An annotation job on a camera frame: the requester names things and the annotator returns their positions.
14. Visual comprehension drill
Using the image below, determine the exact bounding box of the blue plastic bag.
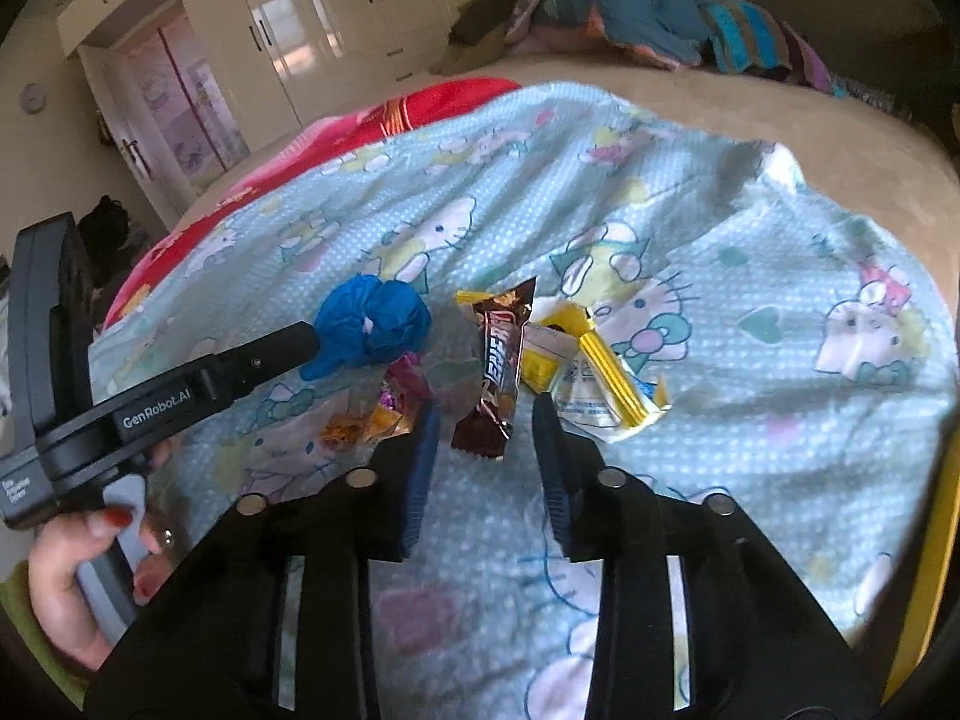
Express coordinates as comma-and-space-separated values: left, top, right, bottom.
301, 274, 434, 381

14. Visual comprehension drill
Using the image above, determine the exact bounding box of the pile of colourful bedding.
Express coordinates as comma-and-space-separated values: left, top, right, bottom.
637, 0, 960, 137

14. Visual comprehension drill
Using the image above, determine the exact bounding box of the purple candy wrapper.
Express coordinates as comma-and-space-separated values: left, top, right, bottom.
378, 352, 437, 430

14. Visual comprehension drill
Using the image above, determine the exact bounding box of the striped knitted blanket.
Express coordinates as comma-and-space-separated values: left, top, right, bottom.
692, 0, 835, 96

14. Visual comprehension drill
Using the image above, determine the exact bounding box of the black clothing pile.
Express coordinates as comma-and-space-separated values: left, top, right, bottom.
77, 195, 152, 292

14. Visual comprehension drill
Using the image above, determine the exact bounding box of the yellow and white snack packet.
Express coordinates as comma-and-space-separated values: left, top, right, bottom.
540, 300, 674, 445

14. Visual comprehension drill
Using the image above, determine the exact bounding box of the beige bed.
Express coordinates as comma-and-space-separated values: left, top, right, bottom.
169, 45, 960, 368

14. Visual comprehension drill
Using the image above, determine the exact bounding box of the person's left hand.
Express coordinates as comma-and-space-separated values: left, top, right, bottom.
28, 439, 179, 672

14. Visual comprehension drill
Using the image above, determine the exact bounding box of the light blue cartoon printed blanket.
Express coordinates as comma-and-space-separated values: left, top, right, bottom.
88, 81, 955, 720

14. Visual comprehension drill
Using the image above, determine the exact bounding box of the person's left forearm green sleeve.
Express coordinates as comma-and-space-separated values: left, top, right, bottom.
0, 556, 100, 692

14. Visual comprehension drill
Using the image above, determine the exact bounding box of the brown chocolate bar wrapper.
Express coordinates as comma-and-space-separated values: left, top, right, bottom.
450, 276, 539, 462

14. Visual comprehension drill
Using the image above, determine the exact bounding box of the white room door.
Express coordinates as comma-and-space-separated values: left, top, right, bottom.
76, 43, 197, 220

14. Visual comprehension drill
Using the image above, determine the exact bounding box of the cream glossy wardrobe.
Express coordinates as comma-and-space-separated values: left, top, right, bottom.
54, 0, 527, 132

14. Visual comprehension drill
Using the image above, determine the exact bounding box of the yellow rimmed bin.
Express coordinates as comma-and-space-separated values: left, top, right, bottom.
880, 508, 960, 700

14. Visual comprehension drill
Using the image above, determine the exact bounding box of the pink cartoon sliding door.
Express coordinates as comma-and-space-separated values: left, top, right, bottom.
122, 24, 254, 190

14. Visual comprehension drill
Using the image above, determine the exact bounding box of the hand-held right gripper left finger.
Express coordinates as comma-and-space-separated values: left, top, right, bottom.
82, 399, 442, 720

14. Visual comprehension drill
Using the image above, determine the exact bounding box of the dark brown cloth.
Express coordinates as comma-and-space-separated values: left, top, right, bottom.
448, 0, 542, 67

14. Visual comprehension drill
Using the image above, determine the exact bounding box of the small yellow pouch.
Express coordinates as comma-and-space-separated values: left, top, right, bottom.
520, 322, 572, 396

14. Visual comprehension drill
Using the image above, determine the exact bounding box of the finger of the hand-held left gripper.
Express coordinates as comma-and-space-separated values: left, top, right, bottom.
202, 320, 323, 407

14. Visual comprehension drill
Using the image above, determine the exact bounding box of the red and pink blanket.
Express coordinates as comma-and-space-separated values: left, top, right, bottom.
101, 77, 524, 332

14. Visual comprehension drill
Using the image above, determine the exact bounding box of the orange candy wrapper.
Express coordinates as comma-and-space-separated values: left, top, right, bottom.
321, 407, 415, 457

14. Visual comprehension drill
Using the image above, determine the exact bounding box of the blue floral quilt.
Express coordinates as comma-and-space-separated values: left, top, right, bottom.
505, 0, 715, 74

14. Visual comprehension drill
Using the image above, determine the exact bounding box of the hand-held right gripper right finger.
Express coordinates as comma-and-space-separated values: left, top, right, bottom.
530, 394, 884, 720

